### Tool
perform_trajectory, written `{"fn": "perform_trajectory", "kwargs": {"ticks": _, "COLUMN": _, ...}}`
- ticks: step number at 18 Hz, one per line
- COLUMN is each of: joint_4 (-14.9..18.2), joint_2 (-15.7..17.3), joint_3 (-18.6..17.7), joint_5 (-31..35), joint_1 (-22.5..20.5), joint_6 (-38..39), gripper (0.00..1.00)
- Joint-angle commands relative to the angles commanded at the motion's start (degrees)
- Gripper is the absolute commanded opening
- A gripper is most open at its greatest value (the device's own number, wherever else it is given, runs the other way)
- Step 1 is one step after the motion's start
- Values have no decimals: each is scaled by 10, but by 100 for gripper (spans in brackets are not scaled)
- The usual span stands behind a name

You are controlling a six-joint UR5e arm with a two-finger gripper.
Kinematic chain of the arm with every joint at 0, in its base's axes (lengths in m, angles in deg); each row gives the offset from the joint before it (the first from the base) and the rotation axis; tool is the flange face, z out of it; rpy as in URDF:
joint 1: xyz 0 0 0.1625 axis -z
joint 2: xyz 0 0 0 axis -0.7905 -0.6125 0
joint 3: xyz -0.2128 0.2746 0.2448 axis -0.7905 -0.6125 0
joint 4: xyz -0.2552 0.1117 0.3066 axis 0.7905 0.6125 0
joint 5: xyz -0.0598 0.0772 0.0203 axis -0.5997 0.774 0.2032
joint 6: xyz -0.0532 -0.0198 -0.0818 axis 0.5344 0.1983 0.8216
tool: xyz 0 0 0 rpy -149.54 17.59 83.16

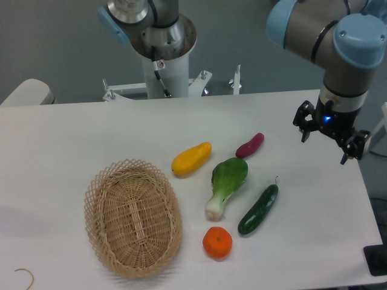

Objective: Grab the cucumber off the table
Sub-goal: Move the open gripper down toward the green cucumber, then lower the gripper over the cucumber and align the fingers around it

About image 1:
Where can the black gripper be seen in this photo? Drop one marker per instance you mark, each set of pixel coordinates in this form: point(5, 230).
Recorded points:
point(335, 116)

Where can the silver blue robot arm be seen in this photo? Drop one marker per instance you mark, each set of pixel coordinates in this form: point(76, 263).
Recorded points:
point(344, 38)

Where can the dark green cucumber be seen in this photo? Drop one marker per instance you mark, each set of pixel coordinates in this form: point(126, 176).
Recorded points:
point(259, 210)

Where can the purple sweet potato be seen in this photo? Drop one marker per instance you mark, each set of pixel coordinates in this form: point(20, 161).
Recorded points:
point(250, 147)

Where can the green bok choy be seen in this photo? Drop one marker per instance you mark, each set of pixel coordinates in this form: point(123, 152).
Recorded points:
point(227, 177)

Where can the black device at edge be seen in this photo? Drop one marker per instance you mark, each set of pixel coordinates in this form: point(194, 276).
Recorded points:
point(375, 256)

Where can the yellow mango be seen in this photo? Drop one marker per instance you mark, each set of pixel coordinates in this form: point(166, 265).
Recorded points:
point(191, 159)

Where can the orange tangerine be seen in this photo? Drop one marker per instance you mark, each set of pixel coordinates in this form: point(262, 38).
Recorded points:
point(217, 243)

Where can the woven wicker basket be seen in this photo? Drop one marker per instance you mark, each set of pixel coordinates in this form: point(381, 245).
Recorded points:
point(133, 219)

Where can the white chair back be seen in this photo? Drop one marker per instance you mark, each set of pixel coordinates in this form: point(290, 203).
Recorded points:
point(31, 92)

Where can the white bracket with bolt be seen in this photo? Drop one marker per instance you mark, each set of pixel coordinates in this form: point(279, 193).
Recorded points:
point(235, 84)

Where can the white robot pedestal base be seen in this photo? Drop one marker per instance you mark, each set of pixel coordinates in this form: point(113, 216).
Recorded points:
point(164, 55)

